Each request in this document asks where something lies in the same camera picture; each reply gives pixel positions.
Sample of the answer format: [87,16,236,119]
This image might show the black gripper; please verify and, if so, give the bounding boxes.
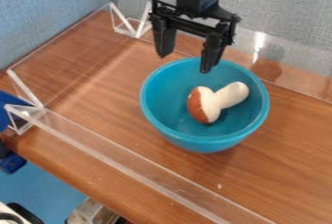
[149,0,241,74]

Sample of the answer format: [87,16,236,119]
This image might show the blue plastic bowl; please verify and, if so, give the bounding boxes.
[141,57,270,153]

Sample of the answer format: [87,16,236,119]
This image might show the brown white toy mushroom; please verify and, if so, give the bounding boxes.
[186,81,249,125]

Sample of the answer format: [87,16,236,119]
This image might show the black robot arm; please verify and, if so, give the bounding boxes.
[149,0,241,74]

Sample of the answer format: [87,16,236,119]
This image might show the clear acrylic barrier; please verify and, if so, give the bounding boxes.
[0,9,332,224]

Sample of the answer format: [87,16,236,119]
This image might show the blue clamp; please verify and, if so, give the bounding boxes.
[0,90,32,175]

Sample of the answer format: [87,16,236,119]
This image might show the grey metal table leg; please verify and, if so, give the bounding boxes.
[66,198,119,224]

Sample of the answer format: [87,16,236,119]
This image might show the black white object corner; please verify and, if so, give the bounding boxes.
[0,202,44,224]

